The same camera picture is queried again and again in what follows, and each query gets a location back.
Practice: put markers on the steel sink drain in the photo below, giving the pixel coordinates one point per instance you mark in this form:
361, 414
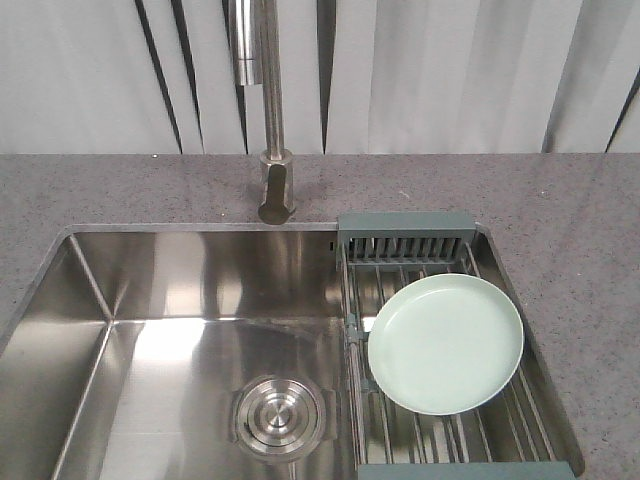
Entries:
282, 420

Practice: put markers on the white pleated curtain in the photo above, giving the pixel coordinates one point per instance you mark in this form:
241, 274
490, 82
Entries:
376, 77

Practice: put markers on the stainless steel sink basin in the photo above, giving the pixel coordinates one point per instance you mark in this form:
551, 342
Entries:
122, 360

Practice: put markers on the grey sink drying rack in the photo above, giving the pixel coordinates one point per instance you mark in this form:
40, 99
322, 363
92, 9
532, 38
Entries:
522, 433

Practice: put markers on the chrome kitchen faucet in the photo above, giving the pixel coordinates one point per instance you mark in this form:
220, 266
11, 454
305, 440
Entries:
253, 37

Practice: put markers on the mint green round plate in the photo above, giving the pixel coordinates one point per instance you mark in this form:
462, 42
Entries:
445, 344

